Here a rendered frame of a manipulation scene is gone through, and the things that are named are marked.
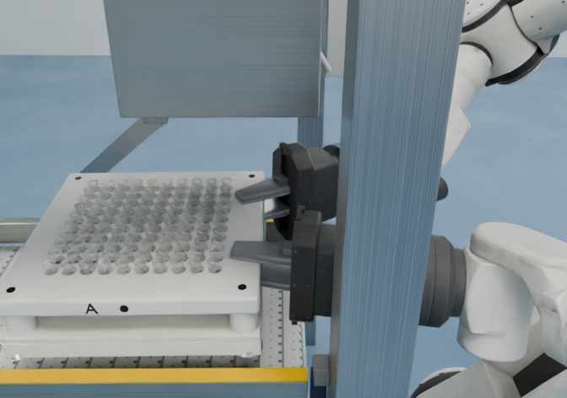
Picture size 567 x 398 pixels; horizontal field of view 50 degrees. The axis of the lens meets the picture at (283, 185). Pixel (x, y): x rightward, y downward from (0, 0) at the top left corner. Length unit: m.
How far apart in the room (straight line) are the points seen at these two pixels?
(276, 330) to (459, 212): 1.88
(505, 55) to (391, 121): 0.59
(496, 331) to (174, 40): 0.42
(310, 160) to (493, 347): 0.28
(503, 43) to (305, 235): 0.50
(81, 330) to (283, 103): 0.31
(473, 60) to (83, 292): 0.62
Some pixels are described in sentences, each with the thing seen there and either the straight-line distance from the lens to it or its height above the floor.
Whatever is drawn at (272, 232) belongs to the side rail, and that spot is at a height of 0.84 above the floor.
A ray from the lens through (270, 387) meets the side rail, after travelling 0.60.
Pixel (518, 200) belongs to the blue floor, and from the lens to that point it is 2.68.
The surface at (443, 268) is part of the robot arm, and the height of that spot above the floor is 0.95.
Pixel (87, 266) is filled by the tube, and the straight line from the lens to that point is 0.61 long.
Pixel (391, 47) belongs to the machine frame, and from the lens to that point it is 0.36.
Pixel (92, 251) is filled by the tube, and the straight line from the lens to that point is 0.63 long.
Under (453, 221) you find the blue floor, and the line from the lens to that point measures 2.45.
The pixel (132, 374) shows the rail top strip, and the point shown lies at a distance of 0.61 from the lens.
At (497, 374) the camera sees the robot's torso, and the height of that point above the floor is 0.67.
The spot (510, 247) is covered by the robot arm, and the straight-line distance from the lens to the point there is 0.56.
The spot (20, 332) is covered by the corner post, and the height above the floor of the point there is 0.89.
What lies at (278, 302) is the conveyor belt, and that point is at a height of 0.81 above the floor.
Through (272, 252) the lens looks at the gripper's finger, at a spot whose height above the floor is 0.94.
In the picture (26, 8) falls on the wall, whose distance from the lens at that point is 4.54.
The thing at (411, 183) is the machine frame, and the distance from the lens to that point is 0.40.
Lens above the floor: 1.29
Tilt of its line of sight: 30 degrees down
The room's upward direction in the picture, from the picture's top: straight up
